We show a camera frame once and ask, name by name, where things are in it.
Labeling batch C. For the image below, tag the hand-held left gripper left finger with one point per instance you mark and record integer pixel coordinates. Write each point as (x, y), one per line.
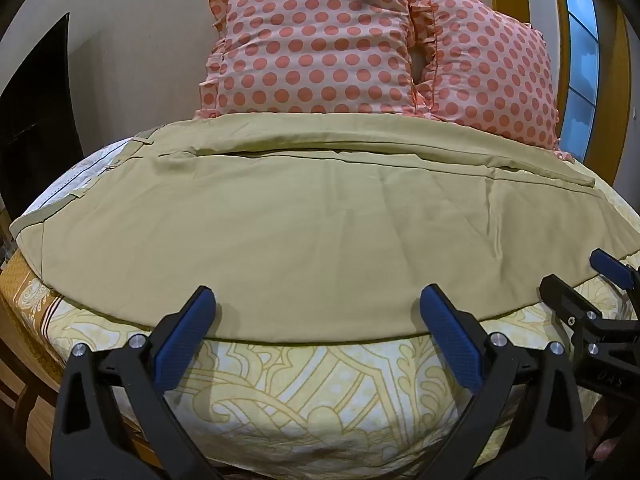
(186, 331)

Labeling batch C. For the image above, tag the dark doorway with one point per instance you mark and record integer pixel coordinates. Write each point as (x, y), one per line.
(35, 125)

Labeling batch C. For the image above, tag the person's right hand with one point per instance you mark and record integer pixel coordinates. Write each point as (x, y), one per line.
(607, 435)

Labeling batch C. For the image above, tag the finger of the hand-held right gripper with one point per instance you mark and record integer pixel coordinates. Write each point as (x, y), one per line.
(611, 266)
(567, 300)

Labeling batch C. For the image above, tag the wooden bed frame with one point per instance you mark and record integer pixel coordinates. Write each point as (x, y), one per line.
(35, 400)

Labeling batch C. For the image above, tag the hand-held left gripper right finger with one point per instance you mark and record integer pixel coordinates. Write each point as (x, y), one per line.
(450, 332)

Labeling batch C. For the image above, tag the yellow patterned bed sheet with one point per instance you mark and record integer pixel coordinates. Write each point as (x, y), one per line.
(310, 405)

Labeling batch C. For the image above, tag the wooden framed window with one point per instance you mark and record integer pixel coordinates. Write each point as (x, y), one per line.
(580, 35)

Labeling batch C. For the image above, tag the pink polka dot pillow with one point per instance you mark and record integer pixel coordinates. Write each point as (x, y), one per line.
(320, 40)
(492, 70)

